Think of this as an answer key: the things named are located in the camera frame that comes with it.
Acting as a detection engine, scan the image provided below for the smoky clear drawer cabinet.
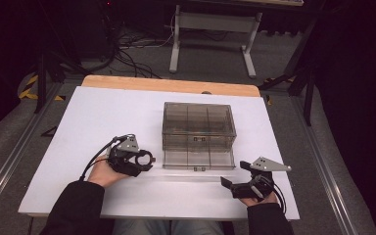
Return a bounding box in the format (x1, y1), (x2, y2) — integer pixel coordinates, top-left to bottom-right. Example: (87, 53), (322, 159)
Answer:
(161, 101), (238, 153)

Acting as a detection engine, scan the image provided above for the yellow black floor tape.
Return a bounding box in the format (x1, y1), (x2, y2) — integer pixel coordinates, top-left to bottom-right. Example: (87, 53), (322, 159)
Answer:
(18, 74), (66, 102)

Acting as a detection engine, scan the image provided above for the white metal table frame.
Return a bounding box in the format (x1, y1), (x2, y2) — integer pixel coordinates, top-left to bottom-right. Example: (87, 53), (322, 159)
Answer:
(168, 4), (264, 79)

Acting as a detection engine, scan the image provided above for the black triangular bracket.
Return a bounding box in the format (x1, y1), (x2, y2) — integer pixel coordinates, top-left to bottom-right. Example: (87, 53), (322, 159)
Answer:
(40, 125), (59, 138)

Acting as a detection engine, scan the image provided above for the bundle of floor cables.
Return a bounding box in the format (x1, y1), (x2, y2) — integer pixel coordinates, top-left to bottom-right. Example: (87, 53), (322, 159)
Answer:
(109, 19), (179, 80)

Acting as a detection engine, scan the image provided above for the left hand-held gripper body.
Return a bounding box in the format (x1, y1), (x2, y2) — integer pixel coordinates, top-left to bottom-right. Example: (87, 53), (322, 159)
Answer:
(106, 133), (145, 178)

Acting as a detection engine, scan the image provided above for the aluminium floor rail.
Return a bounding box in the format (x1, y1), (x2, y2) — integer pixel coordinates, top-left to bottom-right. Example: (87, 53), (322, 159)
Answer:
(0, 82), (64, 217)
(290, 96), (360, 235)

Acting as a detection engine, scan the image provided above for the person's left leg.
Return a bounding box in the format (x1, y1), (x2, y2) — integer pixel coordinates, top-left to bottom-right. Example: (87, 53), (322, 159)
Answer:
(112, 218), (171, 235)

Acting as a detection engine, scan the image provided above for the person's left hand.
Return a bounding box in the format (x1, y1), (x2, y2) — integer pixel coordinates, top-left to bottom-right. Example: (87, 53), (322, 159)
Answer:
(87, 155), (130, 189)

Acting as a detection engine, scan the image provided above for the white table board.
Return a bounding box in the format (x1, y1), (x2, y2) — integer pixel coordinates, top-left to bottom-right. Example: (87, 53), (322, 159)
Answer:
(18, 85), (301, 221)

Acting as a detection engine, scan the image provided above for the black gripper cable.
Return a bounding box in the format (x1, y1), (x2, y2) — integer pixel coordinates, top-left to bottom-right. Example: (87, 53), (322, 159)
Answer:
(257, 175), (288, 215)
(78, 134), (129, 181)

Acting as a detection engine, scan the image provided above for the smoky clear plastic drawer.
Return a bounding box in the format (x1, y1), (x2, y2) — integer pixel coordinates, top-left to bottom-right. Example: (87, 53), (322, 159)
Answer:
(162, 102), (237, 144)
(162, 142), (236, 153)
(162, 149), (236, 172)

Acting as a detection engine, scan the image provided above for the wooden table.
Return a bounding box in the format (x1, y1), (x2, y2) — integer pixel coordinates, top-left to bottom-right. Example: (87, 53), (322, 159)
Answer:
(80, 74), (261, 98)

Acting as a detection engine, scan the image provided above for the person's right hand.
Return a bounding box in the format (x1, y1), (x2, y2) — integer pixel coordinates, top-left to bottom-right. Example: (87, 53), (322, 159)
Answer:
(240, 191), (279, 208)

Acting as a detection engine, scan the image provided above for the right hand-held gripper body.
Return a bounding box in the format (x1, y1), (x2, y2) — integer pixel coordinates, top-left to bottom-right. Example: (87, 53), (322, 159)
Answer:
(230, 156), (293, 200)

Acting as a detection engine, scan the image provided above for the black metal stand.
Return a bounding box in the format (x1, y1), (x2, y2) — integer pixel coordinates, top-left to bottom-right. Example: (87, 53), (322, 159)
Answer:
(33, 0), (91, 115)
(258, 0), (328, 127)

